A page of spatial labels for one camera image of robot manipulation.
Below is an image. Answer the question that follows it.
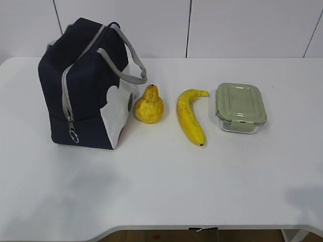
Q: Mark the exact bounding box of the yellow pear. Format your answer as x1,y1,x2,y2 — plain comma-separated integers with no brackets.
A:
133,84,165,124

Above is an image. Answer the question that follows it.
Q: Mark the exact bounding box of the yellow banana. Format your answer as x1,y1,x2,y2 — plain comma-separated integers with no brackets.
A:
176,89,209,146

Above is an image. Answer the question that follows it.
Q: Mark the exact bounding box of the green lidded glass container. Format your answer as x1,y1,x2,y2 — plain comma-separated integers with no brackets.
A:
216,83,267,134

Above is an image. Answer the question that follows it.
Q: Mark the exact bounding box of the navy insulated lunch bag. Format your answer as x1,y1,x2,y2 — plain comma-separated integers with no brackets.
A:
38,18,147,150

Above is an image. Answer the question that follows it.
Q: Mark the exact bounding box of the black tape on table edge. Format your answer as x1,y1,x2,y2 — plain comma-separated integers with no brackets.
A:
188,227,218,232

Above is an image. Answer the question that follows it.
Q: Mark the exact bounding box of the white table leg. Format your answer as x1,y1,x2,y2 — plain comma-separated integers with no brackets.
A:
281,229,310,242

